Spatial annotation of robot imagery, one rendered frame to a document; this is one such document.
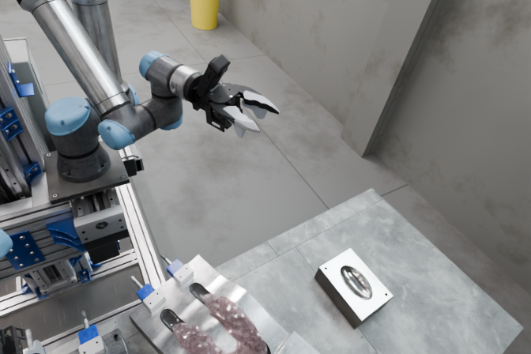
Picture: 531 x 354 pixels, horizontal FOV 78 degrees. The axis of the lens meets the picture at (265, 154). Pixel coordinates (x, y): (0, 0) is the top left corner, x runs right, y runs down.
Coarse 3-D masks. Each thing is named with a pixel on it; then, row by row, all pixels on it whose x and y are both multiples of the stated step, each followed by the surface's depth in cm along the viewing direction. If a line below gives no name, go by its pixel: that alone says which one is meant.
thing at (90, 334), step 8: (88, 328) 85; (96, 328) 85; (80, 336) 83; (88, 336) 83; (96, 336) 83; (88, 344) 81; (96, 344) 81; (80, 352) 79; (88, 352) 80; (96, 352) 80; (104, 352) 82
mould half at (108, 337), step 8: (104, 336) 85; (112, 336) 85; (120, 336) 85; (104, 344) 84; (112, 344) 84; (120, 344) 84; (72, 352) 81; (112, 352) 82; (120, 352) 83; (128, 352) 88
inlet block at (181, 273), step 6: (168, 264) 105; (174, 264) 104; (180, 264) 104; (168, 270) 103; (174, 270) 102; (180, 270) 101; (186, 270) 102; (192, 270) 102; (174, 276) 100; (180, 276) 100; (186, 276) 100; (192, 276) 103; (180, 282) 99
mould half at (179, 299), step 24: (192, 264) 106; (168, 288) 99; (216, 288) 101; (240, 288) 98; (144, 312) 94; (192, 312) 95; (264, 312) 95; (144, 336) 93; (168, 336) 89; (216, 336) 88; (264, 336) 91; (288, 336) 90
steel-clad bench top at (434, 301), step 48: (288, 240) 124; (336, 240) 127; (384, 240) 130; (288, 288) 110; (432, 288) 117; (480, 288) 119; (336, 336) 101; (384, 336) 103; (432, 336) 105; (480, 336) 106
